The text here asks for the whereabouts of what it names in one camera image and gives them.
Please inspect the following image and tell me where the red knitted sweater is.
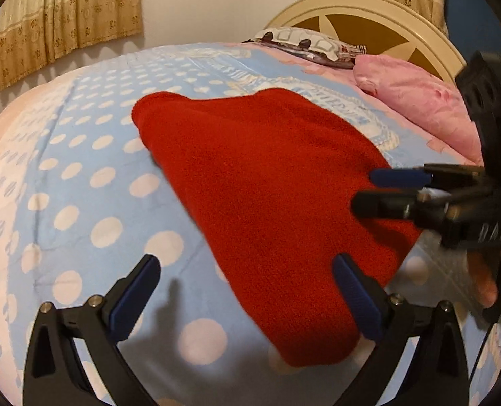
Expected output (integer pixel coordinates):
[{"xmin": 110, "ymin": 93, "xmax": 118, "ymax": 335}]
[{"xmin": 131, "ymin": 88, "xmax": 420, "ymax": 367}]

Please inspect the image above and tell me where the person's right hand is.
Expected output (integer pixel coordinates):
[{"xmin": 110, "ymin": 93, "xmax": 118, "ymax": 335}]
[{"xmin": 467, "ymin": 250, "xmax": 498, "ymax": 308}]

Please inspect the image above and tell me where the pink folded blanket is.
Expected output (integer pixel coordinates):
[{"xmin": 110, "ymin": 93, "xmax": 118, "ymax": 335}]
[{"xmin": 352, "ymin": 55, "xmax": 482, "ymax": 165}]

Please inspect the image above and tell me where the dark window pane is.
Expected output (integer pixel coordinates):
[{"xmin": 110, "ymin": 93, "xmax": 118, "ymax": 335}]
[{"xmin": 445, "ymin": 0, "xmax": 501, "ymax": 61}]

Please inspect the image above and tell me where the cream wooden headboard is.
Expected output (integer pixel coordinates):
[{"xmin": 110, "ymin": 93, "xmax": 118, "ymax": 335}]
[{"xmin": 268, "ymin": 0, "xmax": 466, "ymax": 84}]

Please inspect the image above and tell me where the patterned white pillow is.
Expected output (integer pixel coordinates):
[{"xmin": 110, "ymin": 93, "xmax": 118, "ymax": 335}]
[{"xmin": 247, "ymin": 27, "xmax": 367, "ymax": 69}]

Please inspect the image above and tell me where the blue pink polka-dot bedsheet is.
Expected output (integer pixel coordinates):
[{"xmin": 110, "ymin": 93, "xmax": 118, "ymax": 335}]
[{"xmin": 0, "ymin": 41, "xmax": 501, "ymax": 406}]

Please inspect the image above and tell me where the beige window curtain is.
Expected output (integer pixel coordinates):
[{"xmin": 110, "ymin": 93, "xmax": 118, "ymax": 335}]
[{"xmin": 0, "ymin": 0, "xmax": 142, "ymax": 92}]

